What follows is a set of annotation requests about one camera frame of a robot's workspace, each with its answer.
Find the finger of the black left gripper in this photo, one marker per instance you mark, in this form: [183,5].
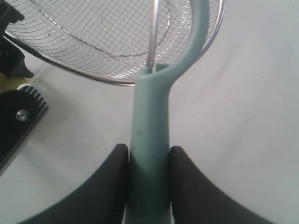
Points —
[8,14]
[12,60]

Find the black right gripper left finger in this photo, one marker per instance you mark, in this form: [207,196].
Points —
[99,200]

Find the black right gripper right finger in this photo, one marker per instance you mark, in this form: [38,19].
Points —
[196,200]

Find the yellow lemon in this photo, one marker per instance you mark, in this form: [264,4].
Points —
[11,83]

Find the teal handled peeler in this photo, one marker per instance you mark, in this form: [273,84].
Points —
[149,171]

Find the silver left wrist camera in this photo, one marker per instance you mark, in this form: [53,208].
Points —
[21,110]

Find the oval wire mesh basket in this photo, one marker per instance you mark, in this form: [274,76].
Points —
[108,40]

